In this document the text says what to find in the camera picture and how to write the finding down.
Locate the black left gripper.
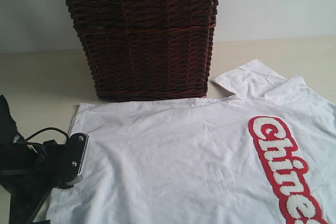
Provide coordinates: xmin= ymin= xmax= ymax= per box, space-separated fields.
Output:
xmin=0 ymin=140 xmax=69 ymax=224

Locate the dark brown wicker basket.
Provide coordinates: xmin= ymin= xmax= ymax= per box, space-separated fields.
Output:
xmin=65 ymin=0 xmax=218 ymax=101

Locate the white t-shirt red lettering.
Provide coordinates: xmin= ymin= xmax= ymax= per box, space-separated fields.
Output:
xmin=47 ymin=60 xmax=335 ymax=223

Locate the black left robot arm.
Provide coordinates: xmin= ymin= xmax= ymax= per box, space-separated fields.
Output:
xmin=1 ymin=95 xmax=64 ymax=223

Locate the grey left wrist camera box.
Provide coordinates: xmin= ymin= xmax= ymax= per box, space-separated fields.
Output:
xmin=60 ymin=133 xmax=89 ymax=186

